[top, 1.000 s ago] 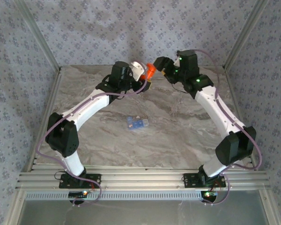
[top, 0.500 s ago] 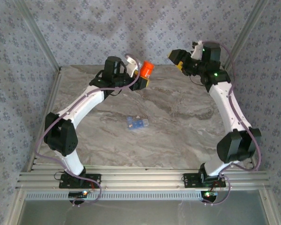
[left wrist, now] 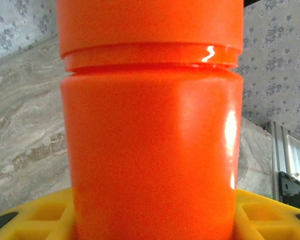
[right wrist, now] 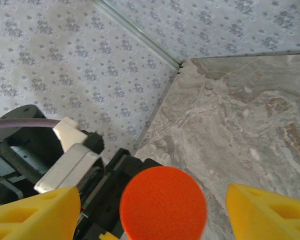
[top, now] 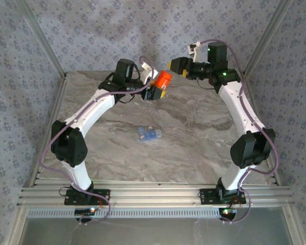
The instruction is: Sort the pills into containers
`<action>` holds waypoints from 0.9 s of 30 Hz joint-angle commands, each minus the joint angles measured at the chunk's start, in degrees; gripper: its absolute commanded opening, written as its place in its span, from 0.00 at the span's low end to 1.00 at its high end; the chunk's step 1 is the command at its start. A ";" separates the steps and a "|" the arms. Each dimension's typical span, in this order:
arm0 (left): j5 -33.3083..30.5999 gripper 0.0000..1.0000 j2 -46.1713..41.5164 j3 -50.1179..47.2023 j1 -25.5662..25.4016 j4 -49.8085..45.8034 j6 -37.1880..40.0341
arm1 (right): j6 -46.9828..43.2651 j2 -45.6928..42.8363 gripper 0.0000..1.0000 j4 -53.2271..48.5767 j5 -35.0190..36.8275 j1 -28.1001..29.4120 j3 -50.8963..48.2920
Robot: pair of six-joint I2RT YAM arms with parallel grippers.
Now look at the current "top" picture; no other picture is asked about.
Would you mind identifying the grey metal sheet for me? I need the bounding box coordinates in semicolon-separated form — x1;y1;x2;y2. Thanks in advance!
21;218;294;245

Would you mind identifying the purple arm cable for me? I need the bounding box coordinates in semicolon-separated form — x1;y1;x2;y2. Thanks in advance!
197;38;280;226
38;55;155;227

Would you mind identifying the left circuit board with LED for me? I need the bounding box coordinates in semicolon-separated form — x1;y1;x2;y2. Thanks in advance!
74;207;97;215

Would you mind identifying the aluminium frame bar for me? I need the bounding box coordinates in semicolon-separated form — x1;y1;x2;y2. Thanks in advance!
282;206;306;245
4;206;29;245

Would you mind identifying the orange pill bottle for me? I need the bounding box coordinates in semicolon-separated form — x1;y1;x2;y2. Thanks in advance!
152;76;170;89

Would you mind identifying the circuit board with led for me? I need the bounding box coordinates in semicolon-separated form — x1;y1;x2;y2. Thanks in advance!
74;207;97;215
218;207;238;217

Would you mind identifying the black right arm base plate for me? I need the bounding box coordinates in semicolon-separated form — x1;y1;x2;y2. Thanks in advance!
198;188;247;206

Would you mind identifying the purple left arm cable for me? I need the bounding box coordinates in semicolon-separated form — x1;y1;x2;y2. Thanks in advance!
38;55;155;227

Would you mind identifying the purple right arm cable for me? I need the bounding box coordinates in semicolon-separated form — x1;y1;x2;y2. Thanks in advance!
197;38;280;226

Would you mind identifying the orange bottle cap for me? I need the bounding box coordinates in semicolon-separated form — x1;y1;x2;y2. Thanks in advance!
158;70;173;82

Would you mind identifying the translucent blue pill organizer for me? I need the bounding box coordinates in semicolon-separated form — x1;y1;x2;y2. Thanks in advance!
137;126;163;143

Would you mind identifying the grey slotted cable duct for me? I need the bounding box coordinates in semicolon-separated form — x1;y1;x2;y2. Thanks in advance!
27;207;221;219

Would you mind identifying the aluminium mounting rail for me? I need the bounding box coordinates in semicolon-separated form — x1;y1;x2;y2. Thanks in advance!
16;185;296;207

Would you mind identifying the right circuit board with LED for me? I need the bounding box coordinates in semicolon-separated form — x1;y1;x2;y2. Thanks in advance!
218;207;238;217

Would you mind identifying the aluminium corner post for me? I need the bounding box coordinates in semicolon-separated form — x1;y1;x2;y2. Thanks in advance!
243;0;294;77
14;0;68;78

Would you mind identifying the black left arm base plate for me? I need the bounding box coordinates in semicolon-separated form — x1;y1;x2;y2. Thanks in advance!
63;188;111;206

